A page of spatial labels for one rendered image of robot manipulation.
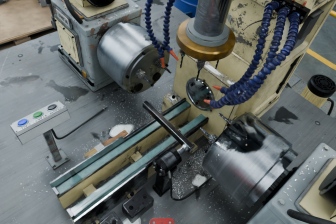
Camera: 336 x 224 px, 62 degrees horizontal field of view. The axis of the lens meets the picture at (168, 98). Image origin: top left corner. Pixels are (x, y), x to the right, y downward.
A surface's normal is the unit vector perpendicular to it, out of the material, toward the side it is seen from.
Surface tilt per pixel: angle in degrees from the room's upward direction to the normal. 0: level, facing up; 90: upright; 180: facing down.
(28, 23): 0
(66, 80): 0
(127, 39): 17
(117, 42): 36
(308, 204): 0
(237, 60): 90
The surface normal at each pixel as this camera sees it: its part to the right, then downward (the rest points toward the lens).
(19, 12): 0.10, -0.65
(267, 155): -0.12, -0.48
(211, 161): -0.69, 0.30
